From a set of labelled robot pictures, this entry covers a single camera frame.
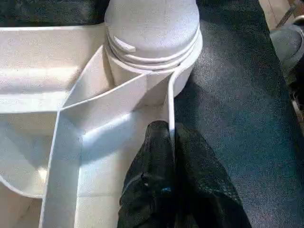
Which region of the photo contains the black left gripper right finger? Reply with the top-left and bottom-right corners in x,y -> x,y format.
174,123 -> 252,228

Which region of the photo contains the white plastic table top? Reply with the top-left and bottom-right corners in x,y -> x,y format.
0,24 -> 204,228

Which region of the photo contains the white plastic table leg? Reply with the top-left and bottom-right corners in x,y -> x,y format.
104,0 -> 201,66

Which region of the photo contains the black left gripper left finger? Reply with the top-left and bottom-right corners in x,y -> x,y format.
117,120 -> 177,228

